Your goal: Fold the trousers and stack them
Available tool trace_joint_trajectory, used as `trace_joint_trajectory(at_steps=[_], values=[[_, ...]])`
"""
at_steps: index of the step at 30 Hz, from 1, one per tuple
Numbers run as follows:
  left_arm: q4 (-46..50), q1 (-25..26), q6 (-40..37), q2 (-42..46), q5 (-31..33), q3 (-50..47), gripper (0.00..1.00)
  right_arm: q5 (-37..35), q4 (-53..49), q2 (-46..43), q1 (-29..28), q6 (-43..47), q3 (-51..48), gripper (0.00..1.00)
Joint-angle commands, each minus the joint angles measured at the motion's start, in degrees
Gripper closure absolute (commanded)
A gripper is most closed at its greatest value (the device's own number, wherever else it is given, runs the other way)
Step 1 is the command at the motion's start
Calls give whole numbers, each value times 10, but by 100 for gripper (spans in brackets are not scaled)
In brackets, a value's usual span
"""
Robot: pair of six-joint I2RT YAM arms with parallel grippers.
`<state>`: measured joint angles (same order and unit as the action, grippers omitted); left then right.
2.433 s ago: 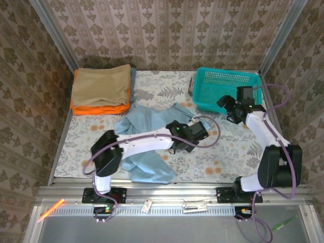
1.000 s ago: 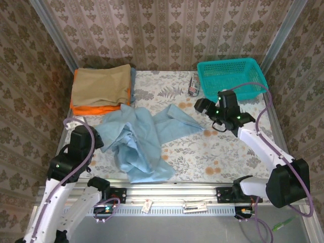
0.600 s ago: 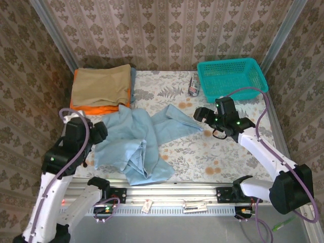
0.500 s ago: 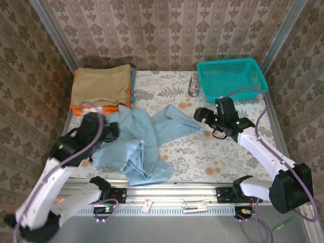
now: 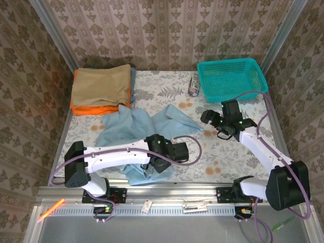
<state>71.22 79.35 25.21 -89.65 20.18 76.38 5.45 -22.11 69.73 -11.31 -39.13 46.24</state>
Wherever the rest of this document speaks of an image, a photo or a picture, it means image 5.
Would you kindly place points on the black connector with green light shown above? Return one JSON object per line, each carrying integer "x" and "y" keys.
{"x": 103, "y": 209}

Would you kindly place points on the black connector with yellow plug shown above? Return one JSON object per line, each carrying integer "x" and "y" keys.
{"x": 244, "y": 211}

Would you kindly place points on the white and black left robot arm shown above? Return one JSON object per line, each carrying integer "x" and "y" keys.
{"x": 114, "y": 157}

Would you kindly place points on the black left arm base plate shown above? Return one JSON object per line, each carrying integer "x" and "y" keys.
{"x": 119, "y": 196}

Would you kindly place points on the beige trousers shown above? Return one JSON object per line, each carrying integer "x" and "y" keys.
{"x": 101, "y": 83}

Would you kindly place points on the aluminium frame post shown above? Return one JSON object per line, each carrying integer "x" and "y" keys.
{"x": 58, "y": 38}
{"x": 281, "y": 38}

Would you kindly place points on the green pen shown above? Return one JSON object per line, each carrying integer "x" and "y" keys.
{"x": 284, "y": 223}

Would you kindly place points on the white paper tag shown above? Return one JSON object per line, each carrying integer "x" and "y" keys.
{"x": 146, "y": 205}

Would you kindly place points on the small flag-print pouch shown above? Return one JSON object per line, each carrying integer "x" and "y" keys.
{"x": 194, "y": 86}

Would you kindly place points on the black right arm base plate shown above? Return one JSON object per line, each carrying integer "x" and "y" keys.
{"x": 225, "y": 196}

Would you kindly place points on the floral tablecloth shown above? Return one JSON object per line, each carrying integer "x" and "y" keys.
{"x": 162, "y": 86}

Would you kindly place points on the aluminium mounting rail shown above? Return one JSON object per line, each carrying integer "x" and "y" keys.
{"x": 172, "y": 193}

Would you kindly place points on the orange trousers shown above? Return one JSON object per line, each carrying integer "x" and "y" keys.
{"x": 96, "y": 111}

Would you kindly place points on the orange pen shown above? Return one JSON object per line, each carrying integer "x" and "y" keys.
{"x": 50, "y": 210}

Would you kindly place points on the grey-blue folded trousers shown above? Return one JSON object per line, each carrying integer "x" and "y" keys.
{"x": 133, "y": 83}

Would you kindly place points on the teal plastic basket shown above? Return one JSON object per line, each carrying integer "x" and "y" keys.
{"x": 233, "y": 78}

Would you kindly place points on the light blue trousers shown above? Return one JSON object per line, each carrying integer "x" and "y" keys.
{"x": 126, "y": 124}

